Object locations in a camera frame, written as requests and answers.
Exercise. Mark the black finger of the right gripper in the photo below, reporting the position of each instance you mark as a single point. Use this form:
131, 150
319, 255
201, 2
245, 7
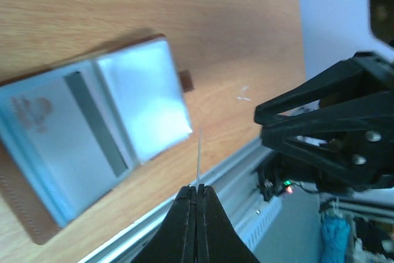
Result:
355, 93
355, 152

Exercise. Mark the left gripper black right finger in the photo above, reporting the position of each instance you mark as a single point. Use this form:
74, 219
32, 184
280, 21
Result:
216, 239

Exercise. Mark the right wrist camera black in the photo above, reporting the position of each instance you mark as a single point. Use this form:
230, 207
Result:
381, 20

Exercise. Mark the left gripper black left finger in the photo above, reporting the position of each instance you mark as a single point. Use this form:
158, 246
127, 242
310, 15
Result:
175, 240

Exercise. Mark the blue cloth background item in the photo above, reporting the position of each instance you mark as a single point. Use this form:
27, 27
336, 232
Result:
334, 232

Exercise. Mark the white card with stripe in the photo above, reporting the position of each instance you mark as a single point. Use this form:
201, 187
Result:
62, 135

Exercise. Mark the blue slotted cable duct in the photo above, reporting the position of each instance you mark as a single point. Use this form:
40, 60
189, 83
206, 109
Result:
257, 220

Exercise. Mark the aluminium front rail frame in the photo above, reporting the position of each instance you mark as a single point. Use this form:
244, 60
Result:
235, 183

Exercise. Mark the brown leather card holder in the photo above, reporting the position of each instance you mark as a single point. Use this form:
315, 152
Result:
145, 93

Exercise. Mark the right controller board with leds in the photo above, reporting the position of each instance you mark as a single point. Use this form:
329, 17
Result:
271, 182

